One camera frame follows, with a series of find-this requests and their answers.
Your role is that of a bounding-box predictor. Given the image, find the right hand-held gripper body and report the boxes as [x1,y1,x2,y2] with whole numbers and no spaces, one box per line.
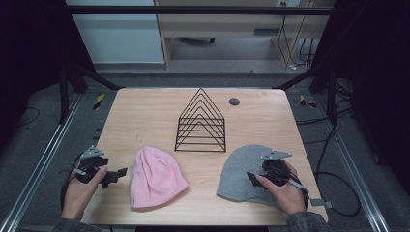
[259,148,293,189]

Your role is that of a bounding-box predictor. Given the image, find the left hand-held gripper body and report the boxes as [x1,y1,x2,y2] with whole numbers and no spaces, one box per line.
[76,145,110,185]

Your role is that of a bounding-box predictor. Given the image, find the grey beanie hat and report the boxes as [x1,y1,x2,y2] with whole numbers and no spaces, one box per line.
[216,144,285,209]

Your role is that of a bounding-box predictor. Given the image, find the pink knitted beanie hat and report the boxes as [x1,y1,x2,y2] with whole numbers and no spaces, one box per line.
[129,145,190,210]

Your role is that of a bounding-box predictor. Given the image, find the person's right hand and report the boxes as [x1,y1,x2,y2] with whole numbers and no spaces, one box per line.
[255,159,308,217]

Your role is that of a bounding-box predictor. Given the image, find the person's left hand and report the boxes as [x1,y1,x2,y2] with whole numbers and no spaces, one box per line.
[61,165,109,222]

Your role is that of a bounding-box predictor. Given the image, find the yellow black striped tape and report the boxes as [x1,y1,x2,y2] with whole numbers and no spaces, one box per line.
[93,93,106,111]
[299,94,317,109]

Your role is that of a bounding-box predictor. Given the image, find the black metal stand brace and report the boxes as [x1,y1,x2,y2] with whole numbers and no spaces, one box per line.
[57,62,125,125]
[273,63,340,126]

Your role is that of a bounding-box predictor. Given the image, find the white cabinet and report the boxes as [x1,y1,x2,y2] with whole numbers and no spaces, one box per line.
[65,0,165,65]

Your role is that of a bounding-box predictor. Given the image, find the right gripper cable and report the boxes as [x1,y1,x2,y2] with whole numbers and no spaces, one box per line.
[288,175,311,211]

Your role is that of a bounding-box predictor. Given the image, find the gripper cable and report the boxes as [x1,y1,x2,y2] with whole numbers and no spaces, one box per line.
[288,175,311,211]
[59,159,82,211]

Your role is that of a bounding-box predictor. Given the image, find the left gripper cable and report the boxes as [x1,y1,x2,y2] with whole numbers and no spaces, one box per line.
[59,159,82,211]

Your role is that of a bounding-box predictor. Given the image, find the aluminium frame rail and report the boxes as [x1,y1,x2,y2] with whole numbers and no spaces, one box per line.
[0,92,84,232]
[317,93,392,232]

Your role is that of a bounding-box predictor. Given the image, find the black wire triangular rack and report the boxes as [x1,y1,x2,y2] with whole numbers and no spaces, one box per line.
[174,87,227,153]

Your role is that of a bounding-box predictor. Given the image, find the black floor cables bundle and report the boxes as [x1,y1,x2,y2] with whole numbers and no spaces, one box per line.
[295,80,356,146]

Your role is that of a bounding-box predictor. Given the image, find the black looped floor cable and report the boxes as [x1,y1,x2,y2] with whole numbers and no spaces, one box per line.
[313,171,362,218]

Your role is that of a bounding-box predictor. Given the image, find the hanging black yellow cables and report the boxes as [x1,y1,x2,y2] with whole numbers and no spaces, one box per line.
[278,0,316,71]

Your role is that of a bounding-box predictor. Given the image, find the black horizontal frame bar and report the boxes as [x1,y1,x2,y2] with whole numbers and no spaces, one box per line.
[64,5,337,15]

